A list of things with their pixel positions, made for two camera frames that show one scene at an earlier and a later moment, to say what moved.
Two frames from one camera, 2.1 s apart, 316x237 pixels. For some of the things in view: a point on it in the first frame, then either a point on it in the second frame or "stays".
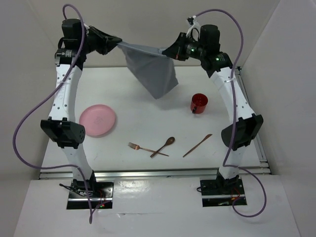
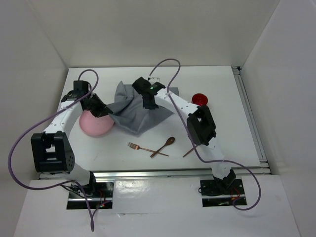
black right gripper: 176,50 -> 146,105
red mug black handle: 199,101 stays
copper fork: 137,147 stays
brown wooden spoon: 170,140 stays
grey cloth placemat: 155,70 -> 128,114
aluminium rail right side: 263,162 stays
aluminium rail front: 148,174 stays
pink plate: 98,120 stays
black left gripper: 106,42 -> 101,106
